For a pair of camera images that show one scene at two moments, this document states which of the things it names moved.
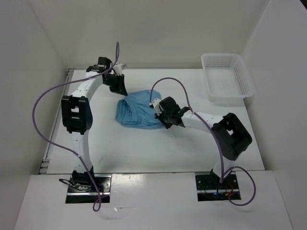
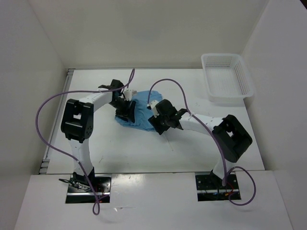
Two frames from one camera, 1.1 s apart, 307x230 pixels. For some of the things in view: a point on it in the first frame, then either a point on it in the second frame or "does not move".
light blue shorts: [134, 110] does not move
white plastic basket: [227, 77] does not move
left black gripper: [120, 88] to [127, 113]
